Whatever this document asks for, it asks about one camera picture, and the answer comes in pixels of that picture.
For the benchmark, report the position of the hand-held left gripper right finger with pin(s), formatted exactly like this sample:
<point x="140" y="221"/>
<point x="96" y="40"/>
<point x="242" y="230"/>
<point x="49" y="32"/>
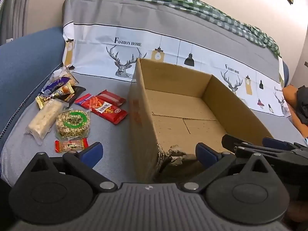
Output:
<point x="205" y="152"/>

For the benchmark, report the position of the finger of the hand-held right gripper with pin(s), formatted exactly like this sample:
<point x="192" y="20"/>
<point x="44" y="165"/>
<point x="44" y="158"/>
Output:
<point x="274" y="141"/>
<point x="231" y="142"/>

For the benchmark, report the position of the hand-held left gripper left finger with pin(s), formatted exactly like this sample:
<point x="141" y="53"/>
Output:
<point x="92" y="151"/>

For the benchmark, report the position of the small red candy packet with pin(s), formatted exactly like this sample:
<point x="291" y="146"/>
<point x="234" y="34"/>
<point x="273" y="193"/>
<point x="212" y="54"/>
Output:
<point x="72" y="145"/>

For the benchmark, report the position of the round peanut brittle packet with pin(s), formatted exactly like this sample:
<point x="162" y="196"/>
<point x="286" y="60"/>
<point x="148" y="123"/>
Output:
<point x="72" y="125"/>

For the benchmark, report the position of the large red snack packet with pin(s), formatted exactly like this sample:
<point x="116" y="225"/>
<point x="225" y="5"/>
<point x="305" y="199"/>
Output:
<point x="105" y="110"/>

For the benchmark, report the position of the brown cardboard box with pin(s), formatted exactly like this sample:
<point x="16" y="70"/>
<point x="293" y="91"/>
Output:
<point x="173" y="105"/>

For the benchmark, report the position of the red white banded packet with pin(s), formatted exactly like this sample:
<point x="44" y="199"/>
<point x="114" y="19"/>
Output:
<point x="112" y="97"/>

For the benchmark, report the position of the white rice cracker bar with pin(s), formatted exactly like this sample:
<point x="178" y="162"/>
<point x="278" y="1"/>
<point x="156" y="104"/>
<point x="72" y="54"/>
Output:
<point x="43" y="120"/>

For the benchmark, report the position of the black snack packet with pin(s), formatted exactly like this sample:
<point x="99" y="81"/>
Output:
<point x="77" y="91"/>

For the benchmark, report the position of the gold stick snack packet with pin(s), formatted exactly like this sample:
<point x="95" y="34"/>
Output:
<point x="41" y="101"/>

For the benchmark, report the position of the purple white stick sachet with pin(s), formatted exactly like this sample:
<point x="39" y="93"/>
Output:
<point x="56" y="84"/>

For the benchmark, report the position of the clear wrapper snack packet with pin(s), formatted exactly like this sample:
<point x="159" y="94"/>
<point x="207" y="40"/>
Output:
<point x="63" y="73"/>

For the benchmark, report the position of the black cloth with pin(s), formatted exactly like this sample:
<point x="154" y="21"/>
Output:
<point x="302" y="103"/>

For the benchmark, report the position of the orange cushion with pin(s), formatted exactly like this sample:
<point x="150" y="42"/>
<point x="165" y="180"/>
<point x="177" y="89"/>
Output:
<point x="288" y="96"/>

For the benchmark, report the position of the green checked cloth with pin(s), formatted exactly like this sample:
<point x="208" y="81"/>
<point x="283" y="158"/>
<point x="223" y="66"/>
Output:
<point x="192" y="2"/>

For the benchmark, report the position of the grey curtain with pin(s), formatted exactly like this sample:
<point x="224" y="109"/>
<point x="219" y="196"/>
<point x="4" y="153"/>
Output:
<point x="14" y="4"/>

